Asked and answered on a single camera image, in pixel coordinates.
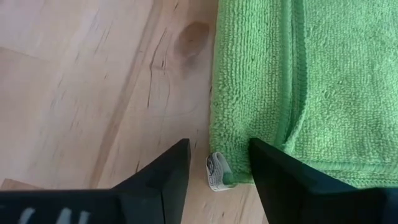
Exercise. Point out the green microfiber towel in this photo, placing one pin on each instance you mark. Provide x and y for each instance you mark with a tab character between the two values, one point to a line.
342	93

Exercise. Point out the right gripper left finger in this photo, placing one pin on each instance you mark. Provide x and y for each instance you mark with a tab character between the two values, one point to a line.
161	189

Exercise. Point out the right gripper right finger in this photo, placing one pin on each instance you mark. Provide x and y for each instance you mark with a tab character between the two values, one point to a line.
286	193

